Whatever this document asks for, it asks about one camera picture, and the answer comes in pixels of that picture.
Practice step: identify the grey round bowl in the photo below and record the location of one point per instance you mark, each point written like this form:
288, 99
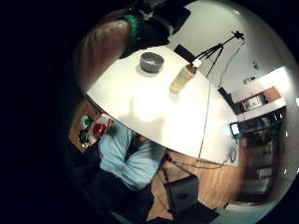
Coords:
151, 62

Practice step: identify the black flat tablet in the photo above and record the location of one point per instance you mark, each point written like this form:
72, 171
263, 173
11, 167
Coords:
184, 53

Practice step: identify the green orange bottle white cap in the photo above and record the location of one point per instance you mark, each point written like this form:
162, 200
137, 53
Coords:
183, 77

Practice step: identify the black tripod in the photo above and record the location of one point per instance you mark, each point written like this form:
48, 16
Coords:
218, 51

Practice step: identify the red white green soft toy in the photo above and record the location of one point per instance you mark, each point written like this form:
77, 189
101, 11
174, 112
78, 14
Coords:
100, 127

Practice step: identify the white wooden counter shelf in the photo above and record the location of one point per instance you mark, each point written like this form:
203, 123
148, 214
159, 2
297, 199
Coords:
260, 98

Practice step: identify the lit monitor screen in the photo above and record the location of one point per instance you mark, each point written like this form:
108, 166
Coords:
235, 128

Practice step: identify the the person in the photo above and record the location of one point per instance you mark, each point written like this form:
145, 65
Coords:
127, 161

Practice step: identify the black office chair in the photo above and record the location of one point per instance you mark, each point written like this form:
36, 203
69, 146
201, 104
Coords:
183, 194

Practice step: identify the dark cabinet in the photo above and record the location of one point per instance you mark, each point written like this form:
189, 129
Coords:
261, 158

